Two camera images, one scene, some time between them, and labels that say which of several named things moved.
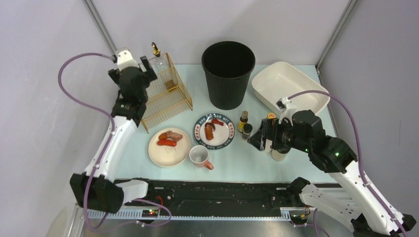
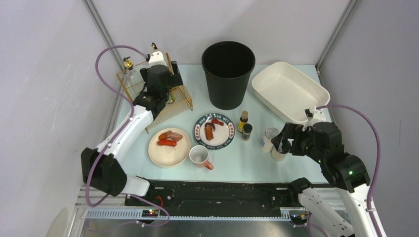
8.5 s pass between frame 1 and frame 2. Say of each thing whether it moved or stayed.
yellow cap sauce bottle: moved
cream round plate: stayed
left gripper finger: moved
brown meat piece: stayed
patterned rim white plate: stayed
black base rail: stayed
